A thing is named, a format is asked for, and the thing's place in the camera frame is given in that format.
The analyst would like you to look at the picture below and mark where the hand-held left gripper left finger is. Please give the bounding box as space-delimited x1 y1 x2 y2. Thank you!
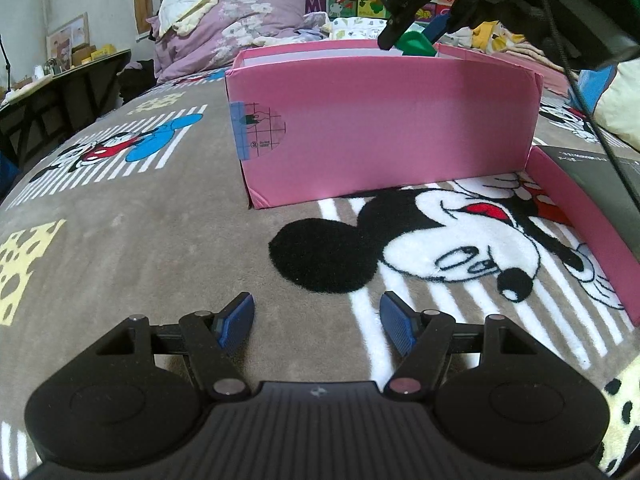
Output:
75 291 256 402

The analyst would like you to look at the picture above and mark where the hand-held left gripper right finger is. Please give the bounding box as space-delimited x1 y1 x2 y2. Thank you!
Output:
379 290 561 402

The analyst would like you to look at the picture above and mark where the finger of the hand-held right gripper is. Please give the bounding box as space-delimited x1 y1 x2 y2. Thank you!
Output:
424 0 482 46
376 2 427 52

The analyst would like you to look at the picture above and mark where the green toy with yellow top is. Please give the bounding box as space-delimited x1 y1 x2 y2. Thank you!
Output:
398 29 437 58

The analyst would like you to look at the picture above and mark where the pink cardboard box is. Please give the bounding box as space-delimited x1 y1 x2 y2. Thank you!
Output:
224 41 571 210

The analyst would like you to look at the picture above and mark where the white leaf-print baby quilt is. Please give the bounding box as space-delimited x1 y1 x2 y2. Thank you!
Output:
330 16 401 41

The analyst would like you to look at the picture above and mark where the yellow plush toy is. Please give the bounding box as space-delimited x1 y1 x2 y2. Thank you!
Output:
472 20 526 51

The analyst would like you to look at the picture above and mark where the colourful alphabet play mat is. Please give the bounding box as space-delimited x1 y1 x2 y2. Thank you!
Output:
295 0 461 23

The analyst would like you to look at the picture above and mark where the cream quilt with blue edge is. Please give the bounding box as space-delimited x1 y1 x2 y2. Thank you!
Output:
577 57 640 151

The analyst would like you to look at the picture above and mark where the cartoon mouse printed blanket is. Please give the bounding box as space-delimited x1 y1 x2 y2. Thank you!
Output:
0 67 640 480

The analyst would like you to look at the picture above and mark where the purple floral quilt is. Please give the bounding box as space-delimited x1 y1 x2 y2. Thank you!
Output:
152 0 333 83

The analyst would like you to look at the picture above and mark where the dark booklet with portrait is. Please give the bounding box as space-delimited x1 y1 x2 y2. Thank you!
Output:
542 145 640 241

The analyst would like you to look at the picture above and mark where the pink box lid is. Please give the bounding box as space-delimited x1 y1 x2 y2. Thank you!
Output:
527 146 640 326

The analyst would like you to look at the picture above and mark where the dark clothes pile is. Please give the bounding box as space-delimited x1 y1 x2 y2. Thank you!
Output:
117 59 157 108

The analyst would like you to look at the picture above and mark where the white-topped desk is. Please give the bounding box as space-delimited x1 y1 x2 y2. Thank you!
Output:
0 49 132 161

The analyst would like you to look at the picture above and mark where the yellow box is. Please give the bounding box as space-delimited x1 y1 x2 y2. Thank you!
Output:
80 45 117 65

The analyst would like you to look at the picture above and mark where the framed pin board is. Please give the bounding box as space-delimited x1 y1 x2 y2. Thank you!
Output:
46 12 90 63

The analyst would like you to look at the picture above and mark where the black cable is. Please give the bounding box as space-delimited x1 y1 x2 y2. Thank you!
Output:
529 0 640 196

